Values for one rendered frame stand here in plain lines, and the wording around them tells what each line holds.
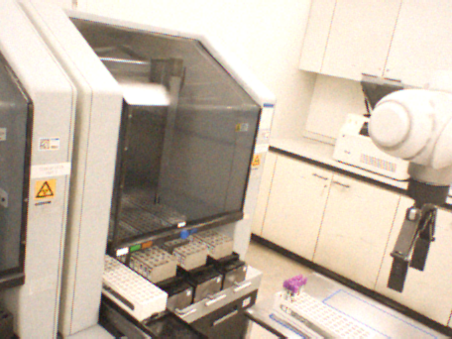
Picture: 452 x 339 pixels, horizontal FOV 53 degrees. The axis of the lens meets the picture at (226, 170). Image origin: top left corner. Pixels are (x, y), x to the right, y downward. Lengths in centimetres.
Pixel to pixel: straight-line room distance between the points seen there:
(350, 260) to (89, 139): 269
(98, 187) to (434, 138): 84
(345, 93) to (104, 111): 316
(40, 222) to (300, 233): 278
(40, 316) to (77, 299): 11
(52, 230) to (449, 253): 263
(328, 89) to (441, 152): 349
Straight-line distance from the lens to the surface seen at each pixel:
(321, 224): 364
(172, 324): 139
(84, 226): 128
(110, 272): 149
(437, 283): 340
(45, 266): 126
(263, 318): 147
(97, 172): 124
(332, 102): 420
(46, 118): 112
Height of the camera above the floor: 159
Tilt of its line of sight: 15 degrees down
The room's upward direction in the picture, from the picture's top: 10 degrees clockwise
